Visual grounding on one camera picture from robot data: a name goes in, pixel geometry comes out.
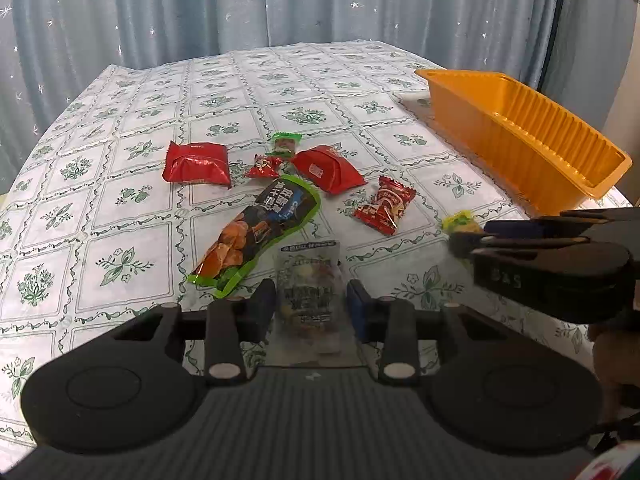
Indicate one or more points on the dark green-edged chip bag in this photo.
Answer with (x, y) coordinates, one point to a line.
(255, 230)

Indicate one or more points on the small red candy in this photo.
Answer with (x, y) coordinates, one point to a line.
(262, 166)

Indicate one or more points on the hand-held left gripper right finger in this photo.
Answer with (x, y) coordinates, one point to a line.
(356, 305)

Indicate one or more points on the clear nut snack packet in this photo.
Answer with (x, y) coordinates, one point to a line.
(310, 285)

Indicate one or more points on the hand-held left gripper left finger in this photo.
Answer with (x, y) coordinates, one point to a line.
(265, 305)

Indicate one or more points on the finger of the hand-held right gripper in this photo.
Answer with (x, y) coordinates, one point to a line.
(515, 227)
(500, 246)

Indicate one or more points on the blue star-print curtain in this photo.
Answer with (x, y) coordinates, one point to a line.
(250, 5)

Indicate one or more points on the person's right hand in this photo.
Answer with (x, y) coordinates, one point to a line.
(617, 360)

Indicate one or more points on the orange plastic tray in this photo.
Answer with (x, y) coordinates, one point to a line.
(500, 110)

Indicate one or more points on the person's patterned clothing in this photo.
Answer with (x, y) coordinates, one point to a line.
(620, 462)

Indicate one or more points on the green candy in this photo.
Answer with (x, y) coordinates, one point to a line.
(284, 145)

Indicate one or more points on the red foil snack packet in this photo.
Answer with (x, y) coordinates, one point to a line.
(197, 165)
(325, 167)

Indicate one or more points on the yellow-green candy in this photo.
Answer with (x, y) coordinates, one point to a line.
(460, 221)

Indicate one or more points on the red striped candy packet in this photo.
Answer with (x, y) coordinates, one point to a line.
(385, 205)

